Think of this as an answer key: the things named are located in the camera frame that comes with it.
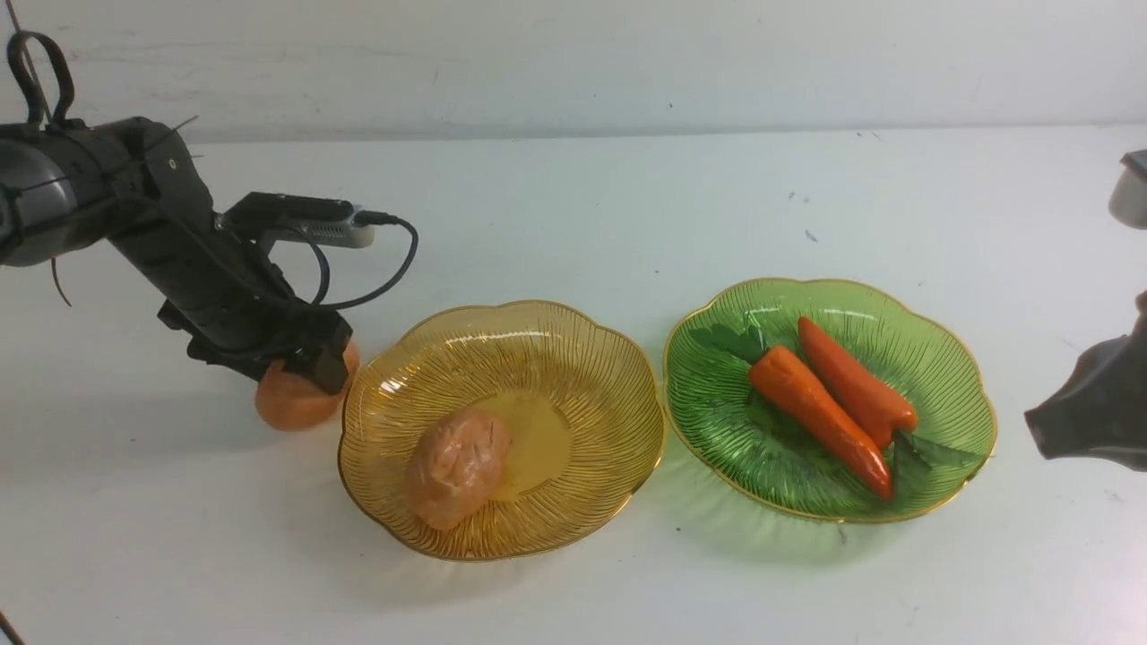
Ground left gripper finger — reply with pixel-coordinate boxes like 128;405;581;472
284;336;349;395
185;336;270;370

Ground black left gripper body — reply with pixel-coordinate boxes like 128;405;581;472
97;117;349;363

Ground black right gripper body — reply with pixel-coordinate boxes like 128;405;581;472
1024;293;1146;472

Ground orange toy potato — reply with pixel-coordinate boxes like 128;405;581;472
253;341;360;432
404;407;512;531

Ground orange toy carrot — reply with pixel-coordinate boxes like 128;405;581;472
798;317;986;467
688;325;894;502

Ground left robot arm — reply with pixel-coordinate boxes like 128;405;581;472
3;117;351;393

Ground yellow ribbed plastic plate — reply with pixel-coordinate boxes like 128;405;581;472
340;300;668;561

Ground green ribbed plastic plate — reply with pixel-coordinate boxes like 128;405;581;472
663;278;998;524

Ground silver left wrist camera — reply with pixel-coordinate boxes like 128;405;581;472
214;193;375;249

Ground black camera cable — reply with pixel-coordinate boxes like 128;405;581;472
296;211;420;312

